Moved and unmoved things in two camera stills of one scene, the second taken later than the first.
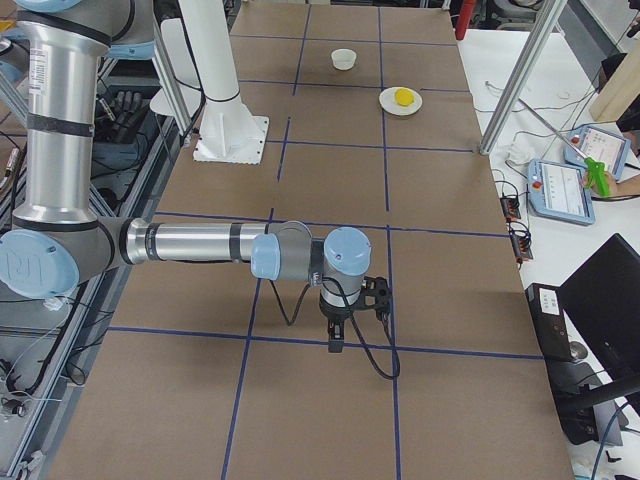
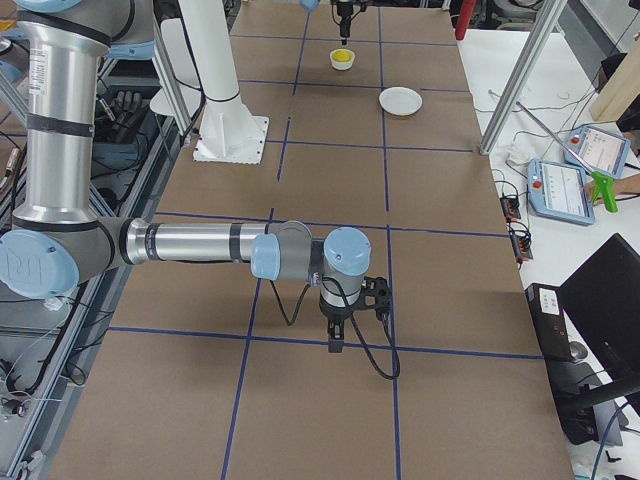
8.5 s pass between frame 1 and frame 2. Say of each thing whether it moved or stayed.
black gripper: moved
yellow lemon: moved
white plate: stayed
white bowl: stayed
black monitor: stayed
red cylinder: stayed
